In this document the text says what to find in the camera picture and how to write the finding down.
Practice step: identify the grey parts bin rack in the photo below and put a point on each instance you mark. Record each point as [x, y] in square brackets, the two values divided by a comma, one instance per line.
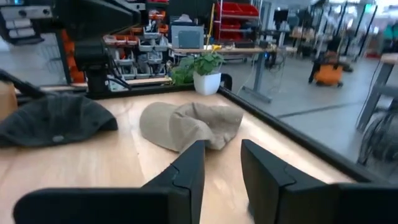
[149, 59]

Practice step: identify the green leafy plant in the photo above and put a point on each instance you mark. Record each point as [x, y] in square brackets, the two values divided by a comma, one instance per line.
[205, 63]

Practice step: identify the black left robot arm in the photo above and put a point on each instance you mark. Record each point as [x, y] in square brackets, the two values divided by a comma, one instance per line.
[93, 49]

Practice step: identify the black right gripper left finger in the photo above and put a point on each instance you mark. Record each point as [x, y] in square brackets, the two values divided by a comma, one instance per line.
[155, 205]

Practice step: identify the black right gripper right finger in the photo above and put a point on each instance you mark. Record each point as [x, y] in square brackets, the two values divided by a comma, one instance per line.
[311, 205]

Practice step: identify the wooden top workbench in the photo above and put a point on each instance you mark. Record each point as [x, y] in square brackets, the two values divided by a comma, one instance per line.
[242, 49]

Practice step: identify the dark grey baseball cap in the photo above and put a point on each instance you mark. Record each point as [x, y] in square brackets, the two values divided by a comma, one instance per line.
[56, 121]

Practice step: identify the orange shop vacuum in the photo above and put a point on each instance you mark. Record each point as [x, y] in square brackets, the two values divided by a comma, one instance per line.
[328, 74]

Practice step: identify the grey desk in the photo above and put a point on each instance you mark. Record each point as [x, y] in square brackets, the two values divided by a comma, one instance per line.
[377, 84]

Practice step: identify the black aluminium table frame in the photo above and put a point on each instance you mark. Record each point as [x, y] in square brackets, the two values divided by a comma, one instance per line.
[311, 143]

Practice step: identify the orange storage bins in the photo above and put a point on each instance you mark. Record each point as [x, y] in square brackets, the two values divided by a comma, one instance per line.
[73, 62]

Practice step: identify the beige baseball cap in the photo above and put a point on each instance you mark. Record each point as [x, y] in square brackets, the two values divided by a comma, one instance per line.
[174, 124]

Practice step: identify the red storage bin shelf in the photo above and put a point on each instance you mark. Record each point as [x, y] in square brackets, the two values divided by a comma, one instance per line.
[236, 9]

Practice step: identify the white plant pot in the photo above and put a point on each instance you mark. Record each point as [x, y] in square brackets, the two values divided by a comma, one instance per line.
[206, 84]

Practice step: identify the grey equipment box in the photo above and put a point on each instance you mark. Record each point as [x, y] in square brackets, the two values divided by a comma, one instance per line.
[188, 37]

